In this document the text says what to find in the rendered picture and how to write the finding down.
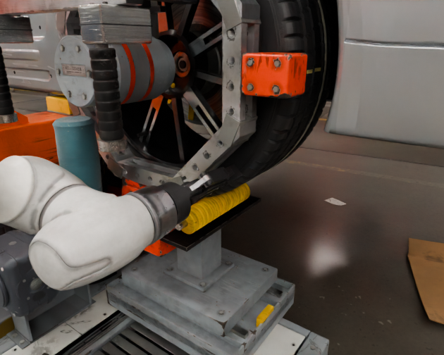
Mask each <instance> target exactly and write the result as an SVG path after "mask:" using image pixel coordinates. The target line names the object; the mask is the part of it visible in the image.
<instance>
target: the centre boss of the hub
mask: <svg viewBox="0 0 444 355"><path fill-rule="evenodd" d="M174 61H175V73H176V74H177V75H178V76H179V77H182V78H184V77H186V76H187V75H188V73H189V71H190V60H189V58H188V56H187V54H186V53H185V52H183V51H179V52H178V53H177V54H176V55H175V56H174Z"/></svg>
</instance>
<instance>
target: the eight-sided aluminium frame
mask: <svg viewBox="0 0 444 355"><path fill-rule="evenodd" d="M211 1H212V2H213V4H214V5H215V6H216V7H217V9H218V10H219V11H220V13H221V15H222V126H221V128H220V129H219V130H218V131H217V132H216V133H215V134H214V135H213V136H212V137H211V138H210V139H209V140H208V142H207V143H206V144H205V145H204V146H203V147H202V148H201V149H200V150H199V151H198V152H197V153H196V154H195V155H194V156H193V157H192V158H191V159H190V160H189V161H188V162H187V163H186V164H185V165H184V166H183V168H177V167H174V166H170V165H166V164H163V163H158V162H155V161H150V160H147V159H143V158H139V157H136V156H134V155H133V153H132V152H131V150H130V149H129V147H128V148H127V149H125V150H122V151H116V152H103V151H100V150H99V153H100V155H101V157H102V158H103V159H104V161H105V162H106V164H107V168H108V169H109V170H111V172H112V173H113V174H114V175H115V176H118V177H119V178H120V179H122V177H125V178H127V179H129V180H132V181H133V182H137V183H140V184H143V185H146V186H149V185H156V186H159V185H162V184H163V183H166V182H175V183H177V184H179V185H182V184H183V183H185V182H191V181H193V180H195V179H197V178H198V179H199V176H200V173H201V172H204V171H206V172H208V171H210V170H215V169H217V168H218V167H219V166H220V165H221V164H222V163H223V162H224V161H225V160H226V159H227V158H228V157H229V156H230V155H231V154H232V153H233V152H234V151H235V150H236V149H237V148H239V147H240V146H241V145H242V144H243V143H244V142H246V141H247V140H249V137H251V136H252V135H253V134H254V133H255V132H256V122H257V118H258V116H257V96H250V95H243V94H242V92H241V89H242V55H243V54H244V53H257V52H259V25H260V24H261V20H260V5H259V4H258V3H257V1H256V0H211ZM79 24H80V17H79V12H78V11H63V12H57V13H56V29H57V30H58V38H59V42H60V41H61V40H62V39H63V38H64V37H65V36H67V35H82V34H81V28H80V25H79ZM234 32H235V35H234ZM247 32H248V35H247ZM234 59H235V62H234ZM233 85H234V87H233ZM67 100H68V99H67ZM68 103H69V108H70V110H71V111H72V113H73V116H88V117H90V118H92V119H93V120H94V121H95V124H94V128H95V132H96V137H97V139H99V127H98V119H97V109H96V106H88V107H84V108H80V107H77V106H75V105H73V104H72V103H71V102H70V101H69V100H68ZM245 107H246V108H245Z"/></svg>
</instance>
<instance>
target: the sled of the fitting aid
mask: <svg viewBox="0 0 444 355"><path fill-rule="evenodd" d="M105 286H106V296H107V302H108V304H110V305H111V306H113V307H114V308H116V309H118V310H119V311H121V312H123V313H124V314H125V315H127V316H129V317H131V318H132V319H134V320H136V321H137V322H138V323H140V324H142V325H143V326H145V327H146V328H149V329H150V330H151V331H153V332H155V333H156V334H158V335H160V336H161V337H163V338H164V339H166V340H168V341H169V342H171V343H172V344H174V345H175V346H177V347H179V348H181V349H182V350H183V351H186V352H187V353H189V354H190V355H254V353H255V352H256V350H257V349H258V348H259V347H260V346H261V344H262V343H263V342H264V340H265V339H266V338H267V337H268V336H269V334H270V333H271V331H272V330H273V329H274V328H275V326H276V325H277V324H278V322H279V321H280V320H281V318H282V317H283V316H284V315H285V313H286V312H287V311H288V309H289V308H290V307H291V306H292V305H293V303H294V294H295V284H293V283H291V282H288V281H286V280H283V279H280V278H277V281H275V282H274V283H273V284H272V286H271V287H270V288H269V289H268V290H267V291H266V292H265V293H264V294H263V295H262V297H261V298H260V299H259V300H258V301H257V302H256V303H255V304H254V305H253V307H252V308H251V309H250V310H249V311H248V312H247V313H246V314H245V315H244V316H243V317H242V318H241V319H240V320H239V321H238V323H237V324H236V325H235V326H234V327H233V328H232V329H231V330H230V331H229V333H228V334H227V335H226V336H225V337H222V336H220V335H218V334H216V333H215V332H213V331H211V330H209V329H207V328H205V327H204V326H202V325H200V324H199V323H196V322H194V321H193V320H191V319H189V318H187V317H185V316H184V315H182V314H180V313H178V312H177V311H174V310H173V309H171V308H169V307H167V306H165V305H164V304H162V303H160V302H158V301H157V300H155V299H152V298H151V297H149V296H147V295H146V294H143V293H142V292H140V291H138V290H136V289H135V288H133V287H131V286H130V285H127V284H125V283H124V282H123V279H122V275H119V276H118V277H117V278H115V279H113V280H112V281H110V282H108V283H107V284H105Z"/></svg>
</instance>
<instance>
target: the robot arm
mask: <svg viewBox="0 0 444 355"><path fill-rule="evenodd" d="M240 176H242V173H241V172H240V171H239V169H238V168H237V167H236V165H235V164H233V165H231V166H229V167H227V168H224V167H221V168H217V169H215V170H210V171H208V172H206V171H204V172H201V173H200V176H199V179H198V178H197V179H195V180H193V181H191V182H185V183H183V184H182V185H179V184H177V183H175V182H166V183H163V184H162V185H159V186H156V185H149V186H146V187H143V188H141V189H138V190H136V191H134V192H129V193H127V194H125V195H123V196H121V197H117V196H116V195H114V194H109V193H105V192H100V191H97V190H95V189H92V188H90V187H88V186H87V185H86V184H85V183H84V182H83V181H82V180H81V179H80V178H78V177H76V176H75V175H74V174H72V173H70V172H69V171H67V170H66V169H64V168H62V167H60V166H58V165H56V164H55V163H52V162H51V161H48V160H46V159H44V158H40V157H36V156H9V157H7V158H5V159H4V160H2V161H1V162H0V223H2V224H4V225H7V226H10V227H12V228H15V229H18V230H21V231H23V232H26V233H27V234H29V235H33V234H36V235H35V237H34V238H33V240H32V241H31V243H30V245H29V251H28V255H29V259H30V263H31V265H32V267H33V269H34V271H35V272H36V274H37V276H38V277H39V278H40V279H41V280H42V281H43V282H44V283H45V284H46V285H48V286H49V287H51V288H53V289H57V290H61V291H63V290H68V289H75V288H77V287H82V286H84V285H88V284H90V283H92V282H95V281H97V280H100V279H102V278H104V277H106V276H107V275H110V274H112V273H114V272H115V271H117V270H119V269H120V268H122V267H123V266H125V265H127V264H129V263H130V262H131V261H133V260H134V259H135V258H137V257H138V256H139V255H140V254H141V253H142V251H143V250H144V249H145V248H146V247H148V246H150V245H152V244H153V243H155V242H156V241H158V240H159V239H161V238H162V237H164V235H166V234H168V233H169V232H170V231H171V230H172V229H173V228H175V227H176V225H177V224H178V223H181V222H183V221H184V220H185V219H187V217H188V216H189V214H190V210H191V205H193V204H195V203H197V202H198V201H200V200H201V199H203V198H204V197H207V196H208V195H211V194H212V192H213V191H214V190H216V189H218V188H219V186H220V187H223V186H226V185H228V184H229V183H230V182H232V181H234V180H236V179H238V178H239V177H240Z"/></svg>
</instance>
